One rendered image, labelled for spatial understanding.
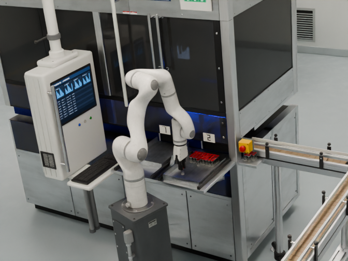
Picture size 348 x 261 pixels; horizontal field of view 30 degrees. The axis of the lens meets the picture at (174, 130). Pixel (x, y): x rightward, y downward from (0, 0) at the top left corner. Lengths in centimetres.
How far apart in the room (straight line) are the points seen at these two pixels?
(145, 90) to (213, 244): 151
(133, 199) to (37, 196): 193
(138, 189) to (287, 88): 153
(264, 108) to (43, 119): 146
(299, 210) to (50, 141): 213
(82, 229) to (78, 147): 109
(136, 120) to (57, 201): 198
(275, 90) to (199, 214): 101
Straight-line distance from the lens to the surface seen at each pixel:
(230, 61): 390
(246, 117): 419
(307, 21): 875
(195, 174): 404
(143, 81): 353
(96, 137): 455
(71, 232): 533
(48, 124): 421
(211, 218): 450
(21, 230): 550
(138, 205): 378
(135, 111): 358
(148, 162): 420
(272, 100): 452
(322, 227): 335
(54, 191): 538
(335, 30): 866
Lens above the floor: 281
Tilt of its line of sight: 24 degrees down
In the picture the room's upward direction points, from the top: 6 degrees counter-clockwise
